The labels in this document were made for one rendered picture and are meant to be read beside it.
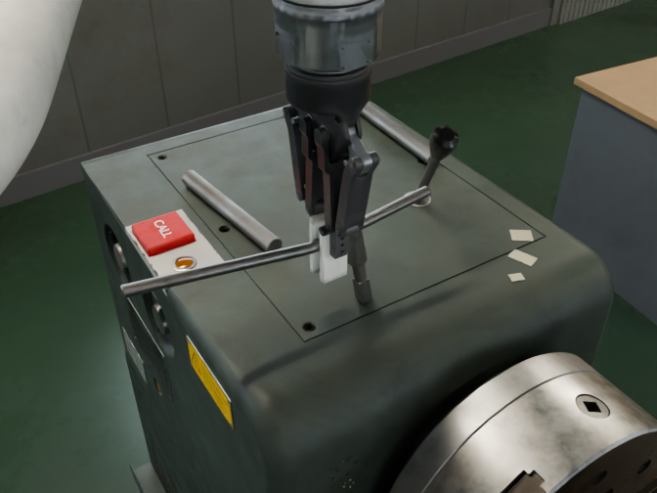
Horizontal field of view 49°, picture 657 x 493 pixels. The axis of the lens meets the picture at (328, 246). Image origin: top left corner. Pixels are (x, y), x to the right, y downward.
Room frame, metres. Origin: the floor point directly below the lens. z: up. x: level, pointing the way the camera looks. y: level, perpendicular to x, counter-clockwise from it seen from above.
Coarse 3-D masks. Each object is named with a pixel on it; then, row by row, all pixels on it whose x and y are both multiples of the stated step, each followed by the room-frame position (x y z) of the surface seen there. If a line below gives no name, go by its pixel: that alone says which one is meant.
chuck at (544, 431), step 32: (544, 384) 0.49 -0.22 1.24; (576, 384) 0.50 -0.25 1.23; (608, 384) 0.52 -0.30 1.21; (512, 416) 0.46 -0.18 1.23; (544, 416) 0.45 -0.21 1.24; (576, 416) 0.45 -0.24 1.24; (608, 416) 0.46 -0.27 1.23; (640, 416) 0.47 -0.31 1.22; (480, 448) 0.43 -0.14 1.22; (512, 448) 0.42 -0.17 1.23; (544, 448) 0.42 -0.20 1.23; (576, 448) 0.42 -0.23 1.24; (608, 448) 0.42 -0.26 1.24; (640, 448) 0.44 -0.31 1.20; (448, 480) 0.41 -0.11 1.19; (480, 480) 0.40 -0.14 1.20; (512, 480) 0.40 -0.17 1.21; (544, 480) 0.41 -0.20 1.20; (576, 480) 0.39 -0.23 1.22; (608, 480) 0.42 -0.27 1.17; (640, 480) 0.46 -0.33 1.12
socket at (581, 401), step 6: (582, 396) 0.48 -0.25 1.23; (588, 396) 0.48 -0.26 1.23; (576, 402) 0.47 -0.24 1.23; (582, 402) 0.47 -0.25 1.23; (588, 402) 0.47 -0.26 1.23; (594, 402) 0.47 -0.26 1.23; (600, 402) 0.48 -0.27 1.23; (582, 408) 0.46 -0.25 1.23; (588, 408) 0.47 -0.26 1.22; (594, 408) 0.47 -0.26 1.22; (600, 408) 0.47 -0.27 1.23; (606, 408) 0.47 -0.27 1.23; (588, 414) 0.46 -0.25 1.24; (594, 414) 0.46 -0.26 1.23; (600, 414) 0.46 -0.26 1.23; (606, 414) 0.46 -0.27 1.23
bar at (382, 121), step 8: (368, 104) 1.03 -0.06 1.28; (360, 112) 1.03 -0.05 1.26; (368, 112) 1.01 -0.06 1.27; (376, 112) 1.00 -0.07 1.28; (376, 120) 0.99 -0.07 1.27; (384, 120) 0.98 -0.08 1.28; (392, 120) 0.98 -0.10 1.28; (384, 128) 0.97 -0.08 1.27; (392, 128) 0.96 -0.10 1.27; (400, 128) 0.95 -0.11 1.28; (392, 136) 0.95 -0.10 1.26; (400, 136) 0.94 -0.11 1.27; (408, 136) 0.93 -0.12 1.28; (408, 144) 0.92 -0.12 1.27; (416, 144) 0.91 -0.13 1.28; (424, 144) 0.91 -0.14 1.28; (416, 152) 0.90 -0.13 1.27; (424, 152) 0.89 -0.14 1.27; (424, 160) 0.88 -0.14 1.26
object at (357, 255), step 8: (360, 232) 0.60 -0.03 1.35; (352, 240) 0.59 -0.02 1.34; (360, 240) 0.59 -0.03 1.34; (352, 248) 0.59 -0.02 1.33; (360, 248) 0.59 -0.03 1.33; (352, 256) 0.59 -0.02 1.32; (360, 256) 0.59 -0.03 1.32; (352, 264) 0.59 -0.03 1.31; (360, 264) 0.59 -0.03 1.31; (360, 272) 0.59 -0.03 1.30; (360, 280) 0.59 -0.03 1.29; (368, 280) 0.60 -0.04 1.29; (360, 288) 0.59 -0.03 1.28; (368, 288) 0.60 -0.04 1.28; (360, 296) 0.59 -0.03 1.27; (368, 296) 0.59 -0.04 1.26
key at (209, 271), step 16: (416, 192) 0.64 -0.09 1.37; (384, 208) 0.62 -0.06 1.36; (400, 208) 0.63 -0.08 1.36; (368, 224) 0.61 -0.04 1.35; (256, 256) 0.55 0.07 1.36; (272, 256) 0.55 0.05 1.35; (288, 256) 0.56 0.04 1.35; (192, 272) 0.51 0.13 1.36; (208, 272) 0.52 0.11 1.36; (224, 272) 0.52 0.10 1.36; (128, 288) 0.48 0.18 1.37; (144, 288) 0.49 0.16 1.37; (160, 288) 0.49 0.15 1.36
